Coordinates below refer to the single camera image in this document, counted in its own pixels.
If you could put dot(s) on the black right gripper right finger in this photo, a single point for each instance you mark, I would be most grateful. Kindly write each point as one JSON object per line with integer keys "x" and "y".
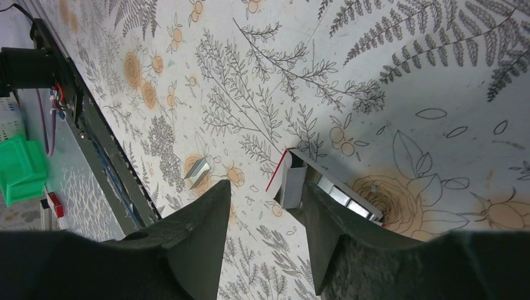
{"x": 354, "y": 258}

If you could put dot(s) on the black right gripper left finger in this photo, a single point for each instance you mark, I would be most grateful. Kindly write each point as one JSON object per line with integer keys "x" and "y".
{"x": 178, "y": 257}

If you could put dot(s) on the red staple box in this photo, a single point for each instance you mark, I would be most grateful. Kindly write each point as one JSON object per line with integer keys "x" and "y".
{"x": 296, "y": 168}

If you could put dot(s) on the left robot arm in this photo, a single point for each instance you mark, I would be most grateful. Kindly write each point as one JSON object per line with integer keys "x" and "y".
{"x": 26, "y": 69}

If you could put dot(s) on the green plastic block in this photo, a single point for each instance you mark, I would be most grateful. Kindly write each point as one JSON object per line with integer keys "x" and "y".
{"x": 23, "y": 170}

